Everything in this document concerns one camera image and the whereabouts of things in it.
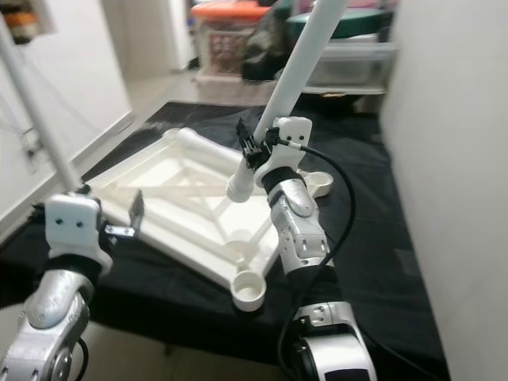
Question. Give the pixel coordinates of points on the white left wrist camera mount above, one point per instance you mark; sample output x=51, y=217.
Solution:
x=78, y=226

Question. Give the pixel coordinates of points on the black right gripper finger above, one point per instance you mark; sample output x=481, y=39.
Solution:
x=246, y=141

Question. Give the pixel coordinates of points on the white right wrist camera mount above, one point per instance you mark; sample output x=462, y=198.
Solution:
x=290, y=139

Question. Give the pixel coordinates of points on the orange-lidded clear storage bin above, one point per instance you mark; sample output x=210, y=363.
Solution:
x=230, y=32

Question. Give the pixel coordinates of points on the white plastic table top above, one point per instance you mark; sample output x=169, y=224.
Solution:
x=190, y=214

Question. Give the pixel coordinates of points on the beige patterned cover cloth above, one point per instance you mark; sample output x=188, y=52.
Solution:
x=238, y=89

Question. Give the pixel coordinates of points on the black round wok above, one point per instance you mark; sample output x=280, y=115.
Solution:
x=365, y=89

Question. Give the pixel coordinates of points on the black tablecloth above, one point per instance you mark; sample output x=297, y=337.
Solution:
x=167, y=302

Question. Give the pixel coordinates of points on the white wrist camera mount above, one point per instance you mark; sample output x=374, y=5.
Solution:
x=78, y=226
x=290, y=139

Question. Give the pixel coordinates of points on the green-lidded clear storage bin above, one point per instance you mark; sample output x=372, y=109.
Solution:
x=357, y=63

